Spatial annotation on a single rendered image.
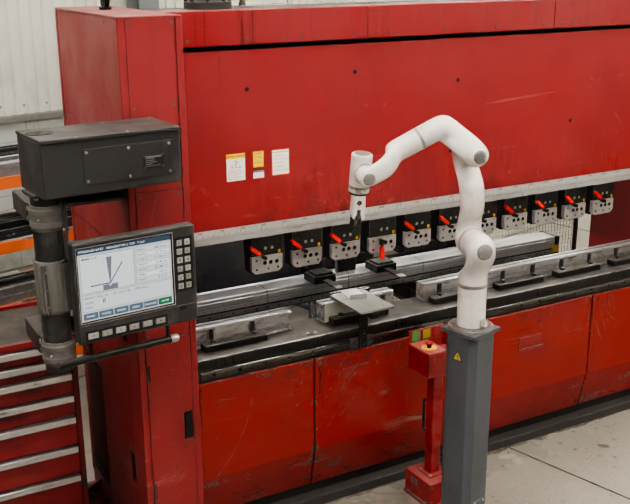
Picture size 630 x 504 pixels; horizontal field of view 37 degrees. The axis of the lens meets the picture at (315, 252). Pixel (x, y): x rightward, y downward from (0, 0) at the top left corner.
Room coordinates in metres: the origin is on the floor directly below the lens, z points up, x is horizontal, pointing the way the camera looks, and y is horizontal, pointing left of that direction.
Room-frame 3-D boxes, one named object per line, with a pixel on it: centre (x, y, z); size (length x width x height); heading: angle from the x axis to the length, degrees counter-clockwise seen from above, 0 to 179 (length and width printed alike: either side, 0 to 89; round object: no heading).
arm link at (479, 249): (3.73, -0.66, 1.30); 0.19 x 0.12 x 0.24; 11
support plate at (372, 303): (4.09, -0.21, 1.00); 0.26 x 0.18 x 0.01; 29
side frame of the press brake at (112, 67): (3.90, 0.80, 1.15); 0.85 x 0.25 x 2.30; 29
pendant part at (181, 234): (3.17, 0.64, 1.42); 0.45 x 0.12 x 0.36; 124
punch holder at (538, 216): (4.79, -1.17, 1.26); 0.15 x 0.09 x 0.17; 119
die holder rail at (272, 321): (3.95, 0.34, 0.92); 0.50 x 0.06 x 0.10; 119
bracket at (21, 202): (3.35, 0.86, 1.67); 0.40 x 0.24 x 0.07; 119
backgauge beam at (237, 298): (4.68, -0.35, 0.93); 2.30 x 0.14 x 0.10; 119
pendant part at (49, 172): (3.21, 0.73, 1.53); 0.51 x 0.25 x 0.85; 124
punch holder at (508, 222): (4.69, -1.00, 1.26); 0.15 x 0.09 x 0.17; 119
